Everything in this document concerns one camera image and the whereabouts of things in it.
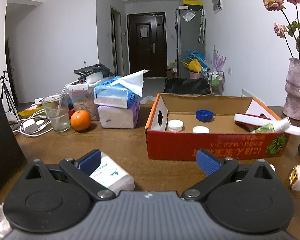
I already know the cotton swab box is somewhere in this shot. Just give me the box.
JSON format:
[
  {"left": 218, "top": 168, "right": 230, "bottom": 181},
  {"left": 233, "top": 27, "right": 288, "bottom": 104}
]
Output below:
[{"left": 90, "top": 152, "right": 135, "bottom": 196}]

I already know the white cube charger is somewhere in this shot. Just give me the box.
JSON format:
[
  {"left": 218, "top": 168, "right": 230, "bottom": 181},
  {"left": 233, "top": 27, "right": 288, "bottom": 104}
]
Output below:
[{"left": 289, "top": 165, "right": 300, "bottom": 191}]

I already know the green spray bottle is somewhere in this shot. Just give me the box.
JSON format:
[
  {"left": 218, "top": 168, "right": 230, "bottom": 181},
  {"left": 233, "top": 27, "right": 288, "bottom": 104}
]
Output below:
[{"left": 250, "top": 117, "right": 291, "bottom": 134}]

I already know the blue gear cap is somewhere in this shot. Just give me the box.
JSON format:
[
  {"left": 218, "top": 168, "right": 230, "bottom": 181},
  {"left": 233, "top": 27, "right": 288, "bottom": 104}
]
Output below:
[{"left": 196, "top": 109, "right": 214, "bottom": 122}]

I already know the white spray bottle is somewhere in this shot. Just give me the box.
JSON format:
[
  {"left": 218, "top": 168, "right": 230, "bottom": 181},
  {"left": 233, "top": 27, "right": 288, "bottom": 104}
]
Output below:
[{"left": 270, "top": 164, "right": 276, "bottom": 172}]

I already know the orange fruit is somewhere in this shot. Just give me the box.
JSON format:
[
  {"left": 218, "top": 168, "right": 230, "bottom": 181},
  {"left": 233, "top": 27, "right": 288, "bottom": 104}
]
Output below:
[{"left": 70, "top": 110, "right": 92, "bottom": 132}]

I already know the red cardboard box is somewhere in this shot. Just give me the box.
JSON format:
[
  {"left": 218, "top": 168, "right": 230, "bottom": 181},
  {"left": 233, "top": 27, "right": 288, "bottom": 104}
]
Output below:
[{"left": 145, "top": 93, "right": 290, "bottom": 161}]

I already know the purple tissue pack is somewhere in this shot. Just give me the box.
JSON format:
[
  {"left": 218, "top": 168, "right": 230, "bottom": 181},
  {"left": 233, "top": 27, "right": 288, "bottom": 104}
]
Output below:
[{"left": 98, "top": 99, "right": 140, "bottom": 129}]

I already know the glass cup with straw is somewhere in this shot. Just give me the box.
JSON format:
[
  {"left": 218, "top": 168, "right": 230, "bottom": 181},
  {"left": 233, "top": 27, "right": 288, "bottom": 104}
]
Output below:
[{"left": 41, "top": 86, "right": 70, "bottom": 133}]

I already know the pink textured vase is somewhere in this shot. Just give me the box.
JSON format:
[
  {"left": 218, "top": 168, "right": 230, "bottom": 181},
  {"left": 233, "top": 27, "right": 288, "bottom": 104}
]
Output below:
[{"left": 283, "top": 57, "right": 300, "bottom": 120}]

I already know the clear food container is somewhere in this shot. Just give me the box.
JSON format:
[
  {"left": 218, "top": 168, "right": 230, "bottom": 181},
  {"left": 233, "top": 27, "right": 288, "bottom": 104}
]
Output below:
[{"left": 67, "top": 77, "right": 109, "bottom": 121}]

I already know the blue tissue pack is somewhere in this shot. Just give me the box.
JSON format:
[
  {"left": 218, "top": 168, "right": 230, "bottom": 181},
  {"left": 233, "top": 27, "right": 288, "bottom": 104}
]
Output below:
[{"left": 94, "top": 69, "right": 149, "bottom": 109}]

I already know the metal trolley rack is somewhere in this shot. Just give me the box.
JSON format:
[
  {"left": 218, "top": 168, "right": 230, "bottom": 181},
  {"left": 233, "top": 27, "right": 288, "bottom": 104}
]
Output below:
[{"left": 203, "top": 70, "right": 225, "bottom": 95}]

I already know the black gadget on container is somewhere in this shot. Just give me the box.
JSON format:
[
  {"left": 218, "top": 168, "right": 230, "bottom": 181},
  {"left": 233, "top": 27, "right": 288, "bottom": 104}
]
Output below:
[{"left": 74, "top": 63, "right": 114, "bottom": 83}]

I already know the grey refrigerator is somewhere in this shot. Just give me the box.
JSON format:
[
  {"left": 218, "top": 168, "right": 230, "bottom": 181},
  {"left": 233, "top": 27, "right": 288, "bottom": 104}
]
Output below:
[{"left": 175, "top": 9, "right": 205, "bottom": 79}]

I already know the dark brown door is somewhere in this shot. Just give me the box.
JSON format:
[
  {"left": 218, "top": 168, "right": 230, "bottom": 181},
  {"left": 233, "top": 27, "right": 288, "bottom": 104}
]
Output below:
[{"left": 127, "top": 12, "right": 167, "bottom": 78}]

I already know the yellow box on fridge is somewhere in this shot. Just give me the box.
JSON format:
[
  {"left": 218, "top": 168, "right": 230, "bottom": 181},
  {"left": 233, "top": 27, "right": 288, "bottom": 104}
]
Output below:
[{"left": 183, "top": 0, "right": 203, "bottom": 7}]

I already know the white charger with cable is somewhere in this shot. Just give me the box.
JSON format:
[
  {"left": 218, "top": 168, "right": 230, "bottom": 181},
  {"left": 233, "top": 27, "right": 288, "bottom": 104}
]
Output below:
[{"left": 12, "top": 109, "right": 53, "bottom": 138}]

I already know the white board against wall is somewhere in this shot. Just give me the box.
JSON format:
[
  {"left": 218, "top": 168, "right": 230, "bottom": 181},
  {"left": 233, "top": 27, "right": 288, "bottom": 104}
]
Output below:
[{"left": 241, "top": 89, "right": 263, "bottom": 103}]

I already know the camera tripod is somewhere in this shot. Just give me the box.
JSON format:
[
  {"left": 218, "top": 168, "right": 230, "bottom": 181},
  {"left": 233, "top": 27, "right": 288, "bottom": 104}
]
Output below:
[{"left": 0, "top": 70, "right": 19, "bottom": 120}]

